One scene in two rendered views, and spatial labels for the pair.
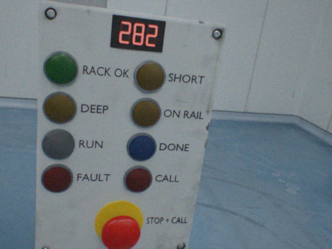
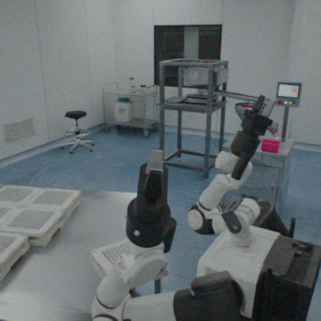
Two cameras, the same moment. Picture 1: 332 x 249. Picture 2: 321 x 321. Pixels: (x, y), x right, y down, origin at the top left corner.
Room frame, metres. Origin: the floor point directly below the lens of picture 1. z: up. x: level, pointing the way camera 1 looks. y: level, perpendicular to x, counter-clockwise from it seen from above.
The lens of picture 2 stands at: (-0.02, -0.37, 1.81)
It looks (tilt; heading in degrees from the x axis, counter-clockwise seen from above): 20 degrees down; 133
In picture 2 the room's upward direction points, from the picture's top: straight up
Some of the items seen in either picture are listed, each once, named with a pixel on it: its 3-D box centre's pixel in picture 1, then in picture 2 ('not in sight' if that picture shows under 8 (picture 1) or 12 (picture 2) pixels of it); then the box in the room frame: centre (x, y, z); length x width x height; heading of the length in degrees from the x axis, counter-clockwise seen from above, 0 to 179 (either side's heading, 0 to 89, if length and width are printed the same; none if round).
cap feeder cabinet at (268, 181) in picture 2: not in sight; (255, 177); (-1.62, 2.84, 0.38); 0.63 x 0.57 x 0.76; 16
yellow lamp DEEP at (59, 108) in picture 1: (59, 108); not in sight; (0.30, 0.10, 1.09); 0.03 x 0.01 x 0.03; 105
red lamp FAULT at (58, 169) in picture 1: (57, 179); not in sight; (0.30, 0.10, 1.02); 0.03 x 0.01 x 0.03; 105
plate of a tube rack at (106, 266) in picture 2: not in sight; (128, 257); (-0.96, 0.44, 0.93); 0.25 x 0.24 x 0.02; 77
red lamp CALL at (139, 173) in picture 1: (138, 180); not in sight; (0.33, 0.02, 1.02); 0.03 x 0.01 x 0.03; 105
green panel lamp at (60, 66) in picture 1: (61, 69); not in sight; (0.30, 0.10, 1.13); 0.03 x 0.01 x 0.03; 105
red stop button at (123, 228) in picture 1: (119, 225); not in sight; (0.32, 0.03, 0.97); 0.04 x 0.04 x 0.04; 15
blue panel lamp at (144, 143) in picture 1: (142, 148); not in sight; (0.33, 0.02, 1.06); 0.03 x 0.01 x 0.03; 105
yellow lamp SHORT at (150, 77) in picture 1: (150, 77); not in sight; (0.33, 0.02, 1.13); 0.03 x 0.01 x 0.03; 105
